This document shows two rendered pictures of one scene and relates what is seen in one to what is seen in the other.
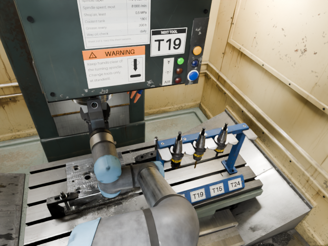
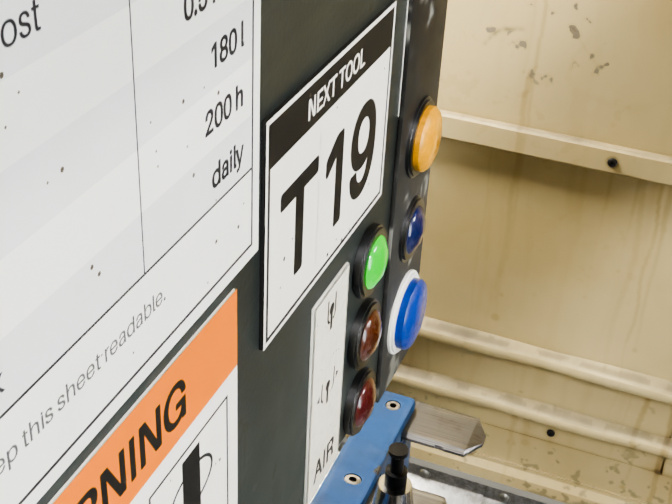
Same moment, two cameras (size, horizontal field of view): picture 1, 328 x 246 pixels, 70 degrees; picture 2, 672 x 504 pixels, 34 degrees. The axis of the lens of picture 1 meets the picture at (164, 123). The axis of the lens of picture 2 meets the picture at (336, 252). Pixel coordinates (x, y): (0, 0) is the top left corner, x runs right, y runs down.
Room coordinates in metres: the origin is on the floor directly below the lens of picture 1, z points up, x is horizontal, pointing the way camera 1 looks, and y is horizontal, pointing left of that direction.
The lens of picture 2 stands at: (0.41, 0.22, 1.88)
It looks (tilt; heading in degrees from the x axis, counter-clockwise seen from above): 32 degrees down; 313
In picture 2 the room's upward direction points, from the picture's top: 3 degrees clockwise
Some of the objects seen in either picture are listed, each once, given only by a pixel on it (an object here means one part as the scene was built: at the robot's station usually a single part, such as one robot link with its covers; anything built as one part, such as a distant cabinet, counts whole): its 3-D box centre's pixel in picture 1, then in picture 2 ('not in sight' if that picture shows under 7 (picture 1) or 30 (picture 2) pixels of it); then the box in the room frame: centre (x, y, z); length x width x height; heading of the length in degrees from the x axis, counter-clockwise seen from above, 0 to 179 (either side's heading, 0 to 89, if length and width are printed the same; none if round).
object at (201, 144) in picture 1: (201, 139); not in sight; (0.74, -0.17, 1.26); 0.04 x 0.04 x 0.07
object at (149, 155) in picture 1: (156, 156); not in sight; (0.91, 0.03, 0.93); 0.26 x 0.05 x 0.06; 118
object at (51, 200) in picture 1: (63, 201); not in sight; (0.56, 0.43, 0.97); 0.13 x 0.03 x 0.15; 113
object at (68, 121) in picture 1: (90, 97); not in sight; (1.13, 0.45, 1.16); 0.48 x 0.05 x 0.51; 113
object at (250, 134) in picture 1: (250, 134); (447, 430); (0.85, -0.42, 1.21); 0.07 x 0.05 x 0.01; 23
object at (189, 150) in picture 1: (188, 149); not in sight; (0.72, -0.12, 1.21); 0.07 x 0.05 x 0.01; 23
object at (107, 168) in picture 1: (106, 162); not in sight; (0.46, 0.17, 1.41); 0.11 x 0.08 x 0.09; 23
